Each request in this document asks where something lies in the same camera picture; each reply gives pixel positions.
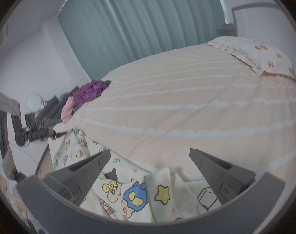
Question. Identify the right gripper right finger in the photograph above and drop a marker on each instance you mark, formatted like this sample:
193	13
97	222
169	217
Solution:
233	184

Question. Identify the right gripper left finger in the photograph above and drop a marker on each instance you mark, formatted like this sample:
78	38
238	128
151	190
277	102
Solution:
65	181

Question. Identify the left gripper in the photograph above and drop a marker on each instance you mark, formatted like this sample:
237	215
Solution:
51	132

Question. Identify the white printed pyjama top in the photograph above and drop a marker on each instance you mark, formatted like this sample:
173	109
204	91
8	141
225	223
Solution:
138	194

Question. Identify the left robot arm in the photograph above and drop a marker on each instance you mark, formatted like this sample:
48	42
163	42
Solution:
17	130

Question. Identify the black chest of drawers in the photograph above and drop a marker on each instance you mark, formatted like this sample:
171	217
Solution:
53	108

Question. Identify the pink garment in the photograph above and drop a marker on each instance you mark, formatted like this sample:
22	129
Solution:
67	110

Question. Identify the round white mirror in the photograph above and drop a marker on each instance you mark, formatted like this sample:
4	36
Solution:
34	102

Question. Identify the purple garment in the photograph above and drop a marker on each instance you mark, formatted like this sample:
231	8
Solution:
87	92

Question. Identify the bed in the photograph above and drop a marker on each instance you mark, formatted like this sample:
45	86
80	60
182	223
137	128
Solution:
187	94

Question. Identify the blue-green curtain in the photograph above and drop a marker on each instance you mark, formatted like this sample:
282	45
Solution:
162	16
89	38

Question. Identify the white printed pillow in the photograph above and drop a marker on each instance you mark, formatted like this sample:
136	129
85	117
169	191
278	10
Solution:
260	52

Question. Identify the grey bedside table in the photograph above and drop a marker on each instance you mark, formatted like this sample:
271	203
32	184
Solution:
228	30

